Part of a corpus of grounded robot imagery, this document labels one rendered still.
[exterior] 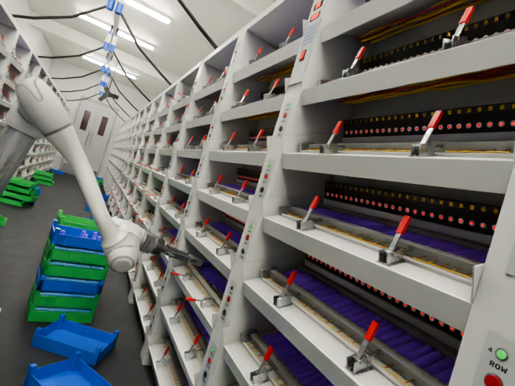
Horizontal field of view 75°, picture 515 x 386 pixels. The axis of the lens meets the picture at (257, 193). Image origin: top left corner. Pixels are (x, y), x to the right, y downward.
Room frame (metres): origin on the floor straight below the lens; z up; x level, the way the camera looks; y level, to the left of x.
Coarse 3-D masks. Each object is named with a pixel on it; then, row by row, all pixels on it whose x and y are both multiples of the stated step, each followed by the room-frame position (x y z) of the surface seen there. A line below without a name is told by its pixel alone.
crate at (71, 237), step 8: (56, 224) 1.82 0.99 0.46; (56, 232) 1.67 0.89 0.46; (72, 232) 1.89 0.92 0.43; (80, 232) 1.91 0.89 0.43; (88, 232) 1.93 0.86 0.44; (56, 240) 1.68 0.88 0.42; (64, 240) 1.70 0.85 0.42; (72, 240) 1.72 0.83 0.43; (80, 240) 1.74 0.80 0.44; (88, 240) 1.76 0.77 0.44; (96, 240) 1.78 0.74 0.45; (88, 248) 1.77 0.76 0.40; (96, 248) 1.79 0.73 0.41
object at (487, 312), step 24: (504, 216) 0.43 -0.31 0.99; (504, 240) 0.42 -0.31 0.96; (504, 264) 0.41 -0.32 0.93; (480, 288) 0.43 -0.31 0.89; (504, 288) 0.41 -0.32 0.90; (480, 312) 0.42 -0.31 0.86; (504, 312) 0.40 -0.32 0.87; (480, 336) 0.42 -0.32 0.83; (504, 336) 0.40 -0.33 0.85; (456, 360) 0.43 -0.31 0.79; (456, 384) 0.43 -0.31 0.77
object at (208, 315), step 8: (200, 256) 1.65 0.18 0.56; (176, 264) 1.60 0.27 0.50; (184, 264) 1.60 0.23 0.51; (176, 272) 1.54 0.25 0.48; (184, 272) 1.54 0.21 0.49; (176, 280) 1.54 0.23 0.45; (192, 280) 1.44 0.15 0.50; (184, 288) 1.40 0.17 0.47; (192, 288) 1.36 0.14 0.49; (200, 288) 1.36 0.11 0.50; (192, 296) 1.29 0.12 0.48; (200, 296) 1.29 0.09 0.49; (192, 304) 1.29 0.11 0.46; (200, 312) 1.19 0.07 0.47; (208, 312) 1.16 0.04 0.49; (216, 312) 1.06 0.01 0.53; (200, 320) 1.20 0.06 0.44; (208, 320) 1.11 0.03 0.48; (208, 328) 1.10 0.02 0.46
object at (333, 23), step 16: (368, 0) 0.83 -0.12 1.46; (384, 0) 0.76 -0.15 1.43; (400, 0) 0.72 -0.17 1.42; (416, 0) 0.78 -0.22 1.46; (432, 0) 0.78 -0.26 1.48; (448, 0) 0.75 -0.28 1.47; (464, 0) 0.72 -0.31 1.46; (480, 0) 0.72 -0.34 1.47; (336, 16) 0.99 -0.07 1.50; (352, 16) 0.86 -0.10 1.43; (368, 16) 0.81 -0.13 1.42; (384, 16) 0.87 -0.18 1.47; (400, 16) 0.88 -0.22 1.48; (416, 16) 0.88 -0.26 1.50; (336, 32) 0.92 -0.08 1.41; (352, 32) 1.00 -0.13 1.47; (368, 32) 0.96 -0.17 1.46; (384, 32) 0.93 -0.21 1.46
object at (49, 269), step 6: (42, 258) 1.79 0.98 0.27; (42, 264) 1.73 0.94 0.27; (48, 264) 1.68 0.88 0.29; (42, 270) 1.67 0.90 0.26; (48, 270) 1.68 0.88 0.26; (54, 270) 1.70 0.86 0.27; (60, 270) 1.71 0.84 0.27; (66, 270) 1.73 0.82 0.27; (72, 270) 1.74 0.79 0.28; (78, 270) 1.76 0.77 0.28; (84, 270) 1.77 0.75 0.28; (90, 270) 1.79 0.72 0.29; (96, 270) 1.80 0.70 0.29; (102, 270) 1.82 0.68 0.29; (66, 276) 1.73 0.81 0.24; (72, 276) 1.75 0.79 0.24; (78, 276) 1.76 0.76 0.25; (84, 276) 1.78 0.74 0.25; (90, 276) 1.80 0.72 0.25; (96, 276) 1.81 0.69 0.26; (102, 276) 1.83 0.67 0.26
